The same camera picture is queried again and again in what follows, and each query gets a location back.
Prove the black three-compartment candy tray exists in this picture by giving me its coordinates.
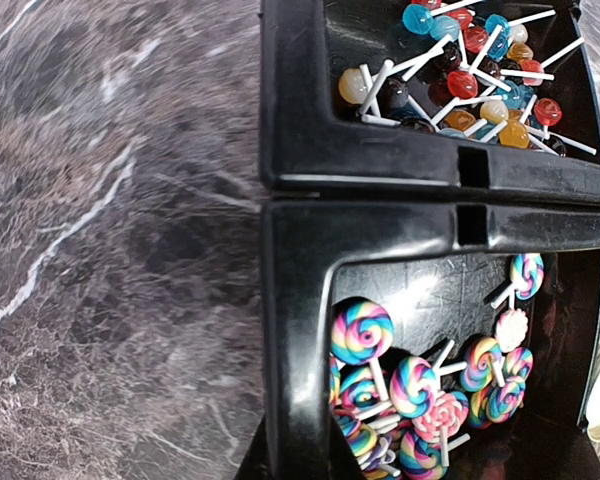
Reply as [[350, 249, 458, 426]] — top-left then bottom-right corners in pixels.
[[260, 1, 600, 479]]

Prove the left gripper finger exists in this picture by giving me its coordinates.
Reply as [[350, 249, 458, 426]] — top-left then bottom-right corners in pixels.
[[234, 417, 269, 480]]

